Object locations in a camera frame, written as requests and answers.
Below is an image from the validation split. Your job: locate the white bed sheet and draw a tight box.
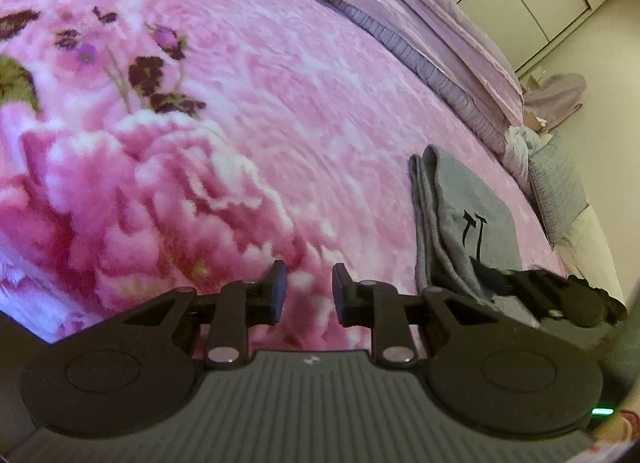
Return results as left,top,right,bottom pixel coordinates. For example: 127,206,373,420
554,207,627,309

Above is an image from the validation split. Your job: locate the pink floral blanket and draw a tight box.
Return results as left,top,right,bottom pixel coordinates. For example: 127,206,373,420
0,0,568,359

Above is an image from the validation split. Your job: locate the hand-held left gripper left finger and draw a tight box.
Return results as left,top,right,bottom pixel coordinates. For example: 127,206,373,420
122,259,288,370

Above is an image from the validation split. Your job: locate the lilac cloth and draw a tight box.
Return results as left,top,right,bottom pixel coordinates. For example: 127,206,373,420
522,74,588,132

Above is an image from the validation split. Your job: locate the lilac quilt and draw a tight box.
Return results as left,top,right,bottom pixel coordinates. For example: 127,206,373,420
299,0,526,156

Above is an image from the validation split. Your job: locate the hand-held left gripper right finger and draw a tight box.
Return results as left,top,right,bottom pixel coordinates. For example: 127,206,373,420
332,263,499,370

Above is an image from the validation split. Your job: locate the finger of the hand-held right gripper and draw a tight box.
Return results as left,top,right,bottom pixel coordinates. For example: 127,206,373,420
472,265,547,302

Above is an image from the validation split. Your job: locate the grey garment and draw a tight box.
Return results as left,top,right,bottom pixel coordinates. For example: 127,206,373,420
409,144,576,339

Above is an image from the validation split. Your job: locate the grey checkered pillow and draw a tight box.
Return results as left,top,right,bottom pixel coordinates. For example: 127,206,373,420
527,133,588,245

